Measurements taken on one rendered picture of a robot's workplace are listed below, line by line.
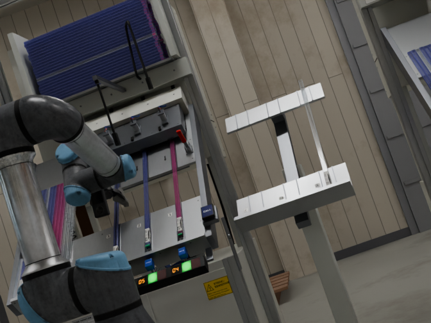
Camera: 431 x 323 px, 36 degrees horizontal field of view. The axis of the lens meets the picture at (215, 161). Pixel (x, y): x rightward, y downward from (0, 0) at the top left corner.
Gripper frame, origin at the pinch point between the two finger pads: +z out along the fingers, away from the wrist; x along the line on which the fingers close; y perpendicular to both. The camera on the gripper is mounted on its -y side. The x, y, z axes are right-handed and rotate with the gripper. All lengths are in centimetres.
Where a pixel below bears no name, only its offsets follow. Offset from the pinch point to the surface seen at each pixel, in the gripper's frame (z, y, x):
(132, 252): -4.5, -20.9, -5.3
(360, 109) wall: 327, 248, -123
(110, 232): -1.4, -8.7, 2.4
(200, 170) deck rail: 0.7, 4.2, -31.3
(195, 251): -2.7, -26.7, -24.9
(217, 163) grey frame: 24.2, 21.8, -33.5
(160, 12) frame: -14, 69, -33
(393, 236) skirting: 388, 145, -112
